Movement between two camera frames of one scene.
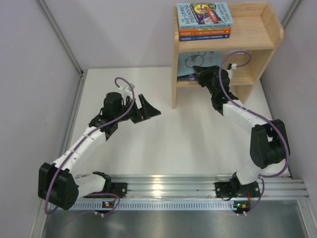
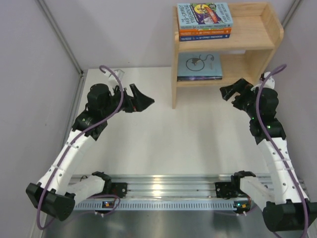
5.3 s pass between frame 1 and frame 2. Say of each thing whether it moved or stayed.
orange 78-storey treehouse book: stayed
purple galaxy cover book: stayed
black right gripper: moved
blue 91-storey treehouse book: stayed
